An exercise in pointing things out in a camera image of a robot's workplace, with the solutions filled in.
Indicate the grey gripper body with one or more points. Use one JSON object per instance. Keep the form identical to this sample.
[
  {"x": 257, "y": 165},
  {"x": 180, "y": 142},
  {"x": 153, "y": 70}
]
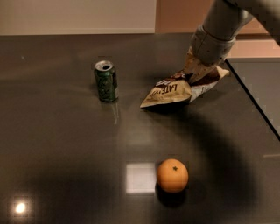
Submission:
[{"x": 209, "y": 48}]

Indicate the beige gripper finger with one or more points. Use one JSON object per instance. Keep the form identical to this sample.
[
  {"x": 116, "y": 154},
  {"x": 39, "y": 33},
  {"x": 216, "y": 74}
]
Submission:
[{"x": 197, "y": 72}]

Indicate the brown chip bag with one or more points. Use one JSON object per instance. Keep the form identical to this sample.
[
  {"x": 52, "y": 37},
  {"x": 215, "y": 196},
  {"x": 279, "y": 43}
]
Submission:
[{"x": 177, "y": 89}]

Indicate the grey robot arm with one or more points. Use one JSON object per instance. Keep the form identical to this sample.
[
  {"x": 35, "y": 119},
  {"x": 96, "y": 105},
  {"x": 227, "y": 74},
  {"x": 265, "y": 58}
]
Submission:
[{"x": 226, "y": 17}]

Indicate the green soda can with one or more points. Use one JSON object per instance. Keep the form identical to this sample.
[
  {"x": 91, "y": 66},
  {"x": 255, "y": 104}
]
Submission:
[{"x": 106, "y": 80}]

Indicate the orange fruit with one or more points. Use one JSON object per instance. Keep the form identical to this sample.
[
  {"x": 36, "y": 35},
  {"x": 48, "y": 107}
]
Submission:
[{"x": 172, "y": 176}]

